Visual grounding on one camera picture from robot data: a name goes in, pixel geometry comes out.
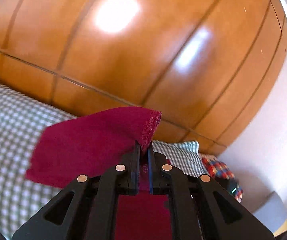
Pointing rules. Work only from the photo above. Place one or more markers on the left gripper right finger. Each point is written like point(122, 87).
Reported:
point(199, 207)

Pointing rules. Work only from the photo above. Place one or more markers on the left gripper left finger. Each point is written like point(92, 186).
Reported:
point(86, 208)

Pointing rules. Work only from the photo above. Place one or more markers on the dark red knit garment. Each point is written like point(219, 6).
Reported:
point(90, 145)

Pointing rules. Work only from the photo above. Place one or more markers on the multicolour plaid pillow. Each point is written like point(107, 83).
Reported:
point(218, 168)

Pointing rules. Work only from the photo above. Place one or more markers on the grey bed base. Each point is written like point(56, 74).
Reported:
point(273, 214)

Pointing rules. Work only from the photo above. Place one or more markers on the green white checkered bedspread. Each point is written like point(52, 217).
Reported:
point(22, 122)

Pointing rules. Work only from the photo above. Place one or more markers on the wooden panelled wardrobe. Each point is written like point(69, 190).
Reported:
point(206, 65)

